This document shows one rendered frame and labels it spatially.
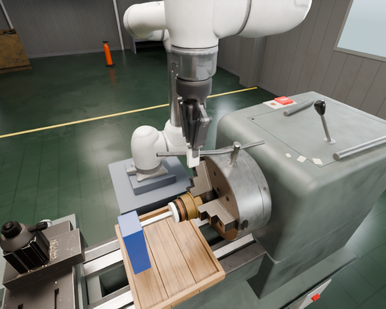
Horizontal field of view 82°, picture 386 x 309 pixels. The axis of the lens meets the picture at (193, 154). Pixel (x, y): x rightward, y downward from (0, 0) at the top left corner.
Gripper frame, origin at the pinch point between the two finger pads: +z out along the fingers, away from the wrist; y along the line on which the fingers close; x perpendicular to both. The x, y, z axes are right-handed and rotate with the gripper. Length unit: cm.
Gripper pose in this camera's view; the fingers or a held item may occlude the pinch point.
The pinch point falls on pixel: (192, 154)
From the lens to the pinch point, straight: 57.5
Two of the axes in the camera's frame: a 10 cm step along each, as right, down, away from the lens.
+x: 9.0, -2.6, 3.6
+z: -0.1, 8.0, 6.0
